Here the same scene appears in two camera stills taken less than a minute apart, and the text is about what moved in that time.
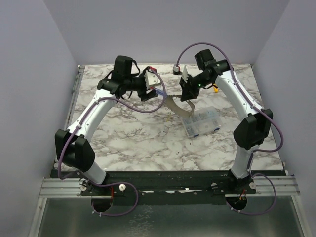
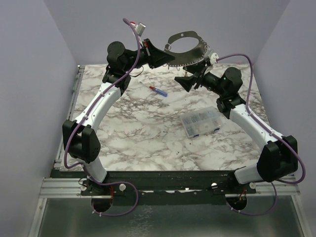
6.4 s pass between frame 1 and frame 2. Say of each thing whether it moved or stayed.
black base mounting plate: stayed
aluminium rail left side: stayed
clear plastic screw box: stayed
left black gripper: moved
